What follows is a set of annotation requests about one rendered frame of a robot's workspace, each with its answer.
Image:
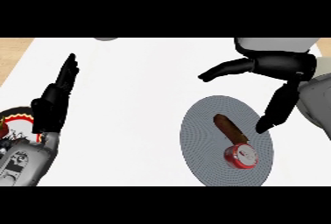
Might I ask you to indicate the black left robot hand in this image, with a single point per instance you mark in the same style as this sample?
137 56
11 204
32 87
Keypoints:
52 110

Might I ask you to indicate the small grey round object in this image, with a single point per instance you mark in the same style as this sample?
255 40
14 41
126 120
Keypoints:
106 39

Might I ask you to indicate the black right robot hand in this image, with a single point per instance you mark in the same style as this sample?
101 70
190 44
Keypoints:
280 65

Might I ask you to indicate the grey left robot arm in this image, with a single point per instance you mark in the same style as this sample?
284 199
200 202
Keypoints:
26 163

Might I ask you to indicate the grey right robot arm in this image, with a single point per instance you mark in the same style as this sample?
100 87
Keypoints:
320 102

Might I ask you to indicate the black patterned bowl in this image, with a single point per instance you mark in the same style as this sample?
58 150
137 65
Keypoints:
20 115

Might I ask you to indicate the red can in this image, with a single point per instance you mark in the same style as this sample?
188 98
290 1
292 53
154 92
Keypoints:
241 156

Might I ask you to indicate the pale grey appliance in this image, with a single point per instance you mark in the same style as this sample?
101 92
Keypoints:
275 43

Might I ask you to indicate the round grey placemat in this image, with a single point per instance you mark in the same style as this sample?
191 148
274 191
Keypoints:
203 145

